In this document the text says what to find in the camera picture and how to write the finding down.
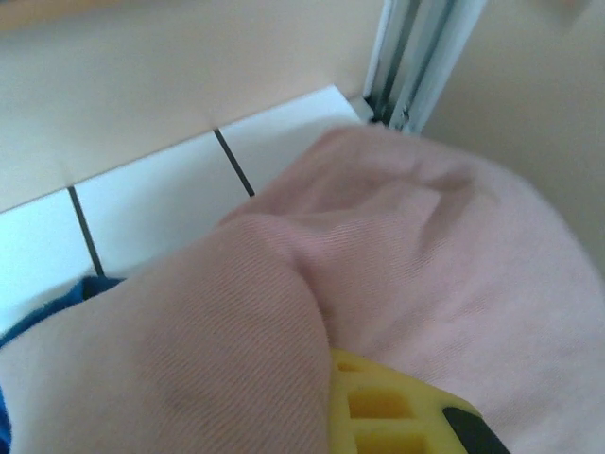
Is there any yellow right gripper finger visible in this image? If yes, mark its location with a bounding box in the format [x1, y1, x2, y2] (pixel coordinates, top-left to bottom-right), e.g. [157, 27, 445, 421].
[329, 347, 511, 454]

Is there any aluminium corner post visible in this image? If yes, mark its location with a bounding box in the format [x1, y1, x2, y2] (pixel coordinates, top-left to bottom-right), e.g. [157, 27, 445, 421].
[362, 0, 488, 136]

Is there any pink t-shirt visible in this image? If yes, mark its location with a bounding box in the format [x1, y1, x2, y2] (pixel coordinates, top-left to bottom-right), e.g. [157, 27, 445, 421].
[0, 125, 605, 454]

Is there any blue folded t-shirt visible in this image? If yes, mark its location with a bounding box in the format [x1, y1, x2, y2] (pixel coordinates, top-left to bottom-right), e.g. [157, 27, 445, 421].
[0, 275, 127, 448]

